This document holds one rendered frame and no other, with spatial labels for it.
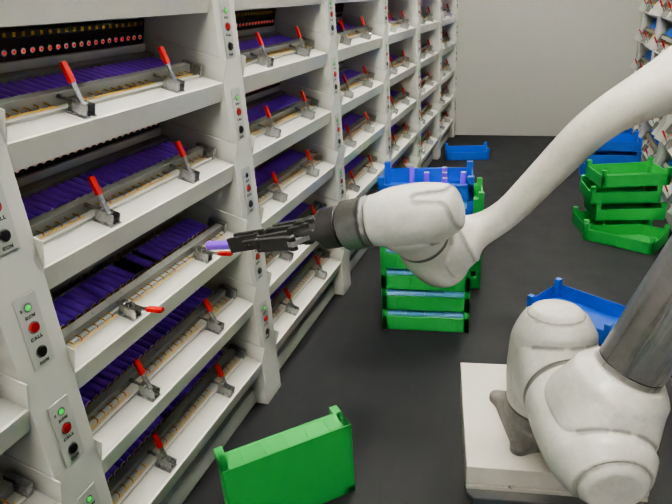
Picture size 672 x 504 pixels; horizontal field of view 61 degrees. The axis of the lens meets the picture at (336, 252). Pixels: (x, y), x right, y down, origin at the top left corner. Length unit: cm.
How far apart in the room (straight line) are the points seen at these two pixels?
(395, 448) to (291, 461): 35
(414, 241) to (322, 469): 66
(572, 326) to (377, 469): 67
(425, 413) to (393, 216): 88
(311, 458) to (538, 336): 58
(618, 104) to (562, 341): 41
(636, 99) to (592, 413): 46
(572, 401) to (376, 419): 81
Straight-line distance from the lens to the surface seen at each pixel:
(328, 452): 137
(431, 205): 90
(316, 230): 99
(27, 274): 96
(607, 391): 94
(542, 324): 110
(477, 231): 105
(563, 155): 98
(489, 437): 124
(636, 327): 93
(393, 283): 196
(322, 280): 207
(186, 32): 143
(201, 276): 134
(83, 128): 104
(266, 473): 133
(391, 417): 167
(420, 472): 152
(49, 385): 103
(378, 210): 93
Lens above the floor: 108
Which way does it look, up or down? 24 degrees down
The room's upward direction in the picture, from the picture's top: 4 degrees counter-clockwise
